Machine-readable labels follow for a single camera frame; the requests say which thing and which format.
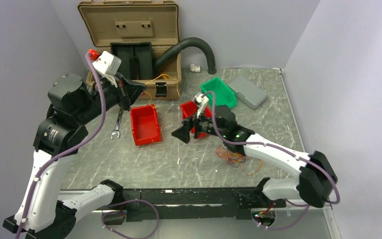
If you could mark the red plastic bin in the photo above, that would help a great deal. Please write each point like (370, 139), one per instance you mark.
(189, 108)
(144, 125)

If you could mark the green plastic bin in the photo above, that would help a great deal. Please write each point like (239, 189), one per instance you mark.
(224, 95)

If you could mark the black toolbox tray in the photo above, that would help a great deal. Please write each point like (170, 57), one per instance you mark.
(136, 60)

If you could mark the grey plastic case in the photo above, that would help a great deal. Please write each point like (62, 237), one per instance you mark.
(248, 92)

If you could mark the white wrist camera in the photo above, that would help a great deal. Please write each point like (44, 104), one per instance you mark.
(201, 101)
(105, 64)

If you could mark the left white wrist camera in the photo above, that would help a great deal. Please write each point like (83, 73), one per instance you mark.
(105, 64)

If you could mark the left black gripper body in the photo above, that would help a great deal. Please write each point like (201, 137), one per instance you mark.
(111, 94)

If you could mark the tan plastic toolbox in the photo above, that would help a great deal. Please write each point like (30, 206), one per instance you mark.
(134, 21)

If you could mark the left red plastic bin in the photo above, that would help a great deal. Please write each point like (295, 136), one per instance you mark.
(144, 125)

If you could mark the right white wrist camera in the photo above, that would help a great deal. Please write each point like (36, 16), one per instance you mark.
(201, 101)

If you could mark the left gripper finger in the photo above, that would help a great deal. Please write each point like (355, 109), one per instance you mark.
(125, 103)
(134, 89)

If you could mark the silver wrench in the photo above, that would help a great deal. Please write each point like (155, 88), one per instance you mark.
(115, 132)

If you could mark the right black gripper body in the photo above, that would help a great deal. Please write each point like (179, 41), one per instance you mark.
(222, 132)

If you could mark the white pipe fitting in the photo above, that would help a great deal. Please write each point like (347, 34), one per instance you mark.
(195, 68)

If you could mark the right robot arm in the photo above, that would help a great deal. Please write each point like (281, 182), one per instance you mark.
(312, 180)

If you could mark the right red plastic bin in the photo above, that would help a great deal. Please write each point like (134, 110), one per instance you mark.
(189, 108)

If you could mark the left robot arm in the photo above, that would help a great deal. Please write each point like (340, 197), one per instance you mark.
(56, 145)

